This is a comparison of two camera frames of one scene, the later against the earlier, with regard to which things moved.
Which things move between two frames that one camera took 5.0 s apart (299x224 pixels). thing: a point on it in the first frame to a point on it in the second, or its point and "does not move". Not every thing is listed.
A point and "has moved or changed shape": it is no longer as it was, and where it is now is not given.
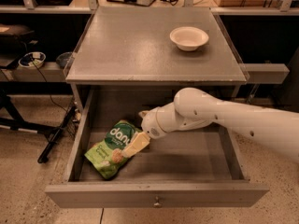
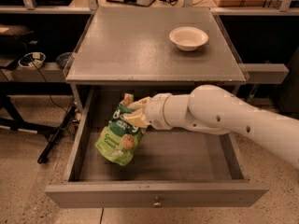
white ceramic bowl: x=188 y=38 does not move
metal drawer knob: x=157 y=204 does not move
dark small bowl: x=63 y=59 does not move
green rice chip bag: x=106 y=156 has moved or changed shape
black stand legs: x=36 y=88 does not move
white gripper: x=149 y=122 to x=155 y=110
